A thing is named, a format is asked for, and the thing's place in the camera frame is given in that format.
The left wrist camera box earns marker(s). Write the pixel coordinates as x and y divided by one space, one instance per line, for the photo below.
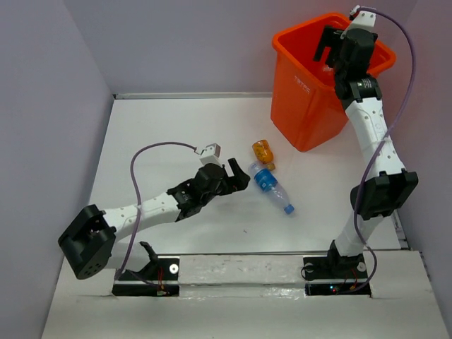
210 154

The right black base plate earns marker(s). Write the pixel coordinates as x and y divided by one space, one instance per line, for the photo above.
322 279

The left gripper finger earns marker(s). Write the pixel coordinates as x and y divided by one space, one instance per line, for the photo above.
240 180
228 169

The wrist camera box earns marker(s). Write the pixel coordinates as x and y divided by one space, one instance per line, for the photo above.
361 19
210 154

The white foam strip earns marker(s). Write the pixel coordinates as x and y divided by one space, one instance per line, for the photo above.
240 270

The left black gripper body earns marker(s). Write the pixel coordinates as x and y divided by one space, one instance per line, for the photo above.
219 189

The orange bottle near bin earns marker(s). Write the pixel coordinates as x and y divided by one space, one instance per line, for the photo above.
264 154

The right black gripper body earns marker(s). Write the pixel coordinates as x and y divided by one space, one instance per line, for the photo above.
340 62

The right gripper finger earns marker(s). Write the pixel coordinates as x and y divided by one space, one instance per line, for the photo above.
330 37
332 57

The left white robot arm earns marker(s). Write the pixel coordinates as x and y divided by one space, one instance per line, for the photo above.
93 240

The blue cap water bottle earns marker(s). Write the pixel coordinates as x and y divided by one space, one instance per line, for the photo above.
270 187

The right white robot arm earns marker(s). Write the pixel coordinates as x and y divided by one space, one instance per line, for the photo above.
386 184

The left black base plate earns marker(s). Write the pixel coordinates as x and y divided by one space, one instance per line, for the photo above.
159 277

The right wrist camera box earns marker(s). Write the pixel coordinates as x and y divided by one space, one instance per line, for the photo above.
361 19

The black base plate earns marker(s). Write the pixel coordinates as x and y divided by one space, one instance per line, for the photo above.
159 277
322 279

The orange plastic bin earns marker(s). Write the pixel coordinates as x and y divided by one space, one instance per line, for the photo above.
305 108

